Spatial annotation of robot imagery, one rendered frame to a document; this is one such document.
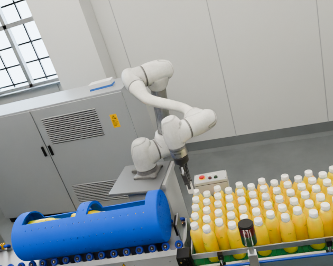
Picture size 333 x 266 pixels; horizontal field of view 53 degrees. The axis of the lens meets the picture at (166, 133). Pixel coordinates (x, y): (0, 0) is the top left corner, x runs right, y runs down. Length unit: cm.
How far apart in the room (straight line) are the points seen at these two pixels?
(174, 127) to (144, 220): 52
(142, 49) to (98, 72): 64
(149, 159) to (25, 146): 203
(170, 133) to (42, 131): 245
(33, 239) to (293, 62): 341
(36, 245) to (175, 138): 100
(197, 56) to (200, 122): 273
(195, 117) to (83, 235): 87
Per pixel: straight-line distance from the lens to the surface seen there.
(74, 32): 439
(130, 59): 452
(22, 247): 215
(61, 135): 376
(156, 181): 237
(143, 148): 235
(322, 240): 178
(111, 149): 360
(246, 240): 147
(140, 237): 184
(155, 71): 204
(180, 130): 161
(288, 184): 190
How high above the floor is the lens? 220
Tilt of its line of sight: 23 degrees down
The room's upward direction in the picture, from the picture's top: 17 degrees counter-clockwise
